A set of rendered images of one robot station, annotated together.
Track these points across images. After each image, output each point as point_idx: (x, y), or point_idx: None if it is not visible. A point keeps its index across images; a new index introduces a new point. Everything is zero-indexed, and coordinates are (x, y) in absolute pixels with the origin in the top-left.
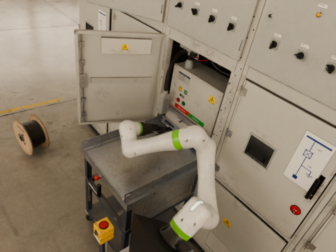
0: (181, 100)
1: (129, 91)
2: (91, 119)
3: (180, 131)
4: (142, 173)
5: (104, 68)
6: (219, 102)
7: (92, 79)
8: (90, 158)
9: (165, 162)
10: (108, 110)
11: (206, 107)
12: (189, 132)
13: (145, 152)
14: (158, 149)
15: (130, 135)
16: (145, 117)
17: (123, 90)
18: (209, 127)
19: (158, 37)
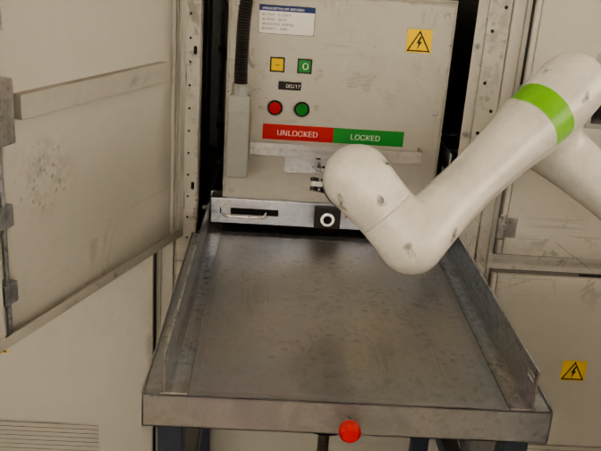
0: (292, 101)
1: (117, 138)
2: (23, 310)
3: (552, 82)
4: (419, 336)
5: (49, 45)
6: (448, 37)
7: (25, 102)
8: (247, 396)
9: (401, 289)
10: (69, 243)
11: (403, 73)
12: (580, 70)
13: (479, 212)
14: (513, 174)
15: (402, 183)
16: (156, 235)
17: (101, 135)
18: (427, 133)
19: None
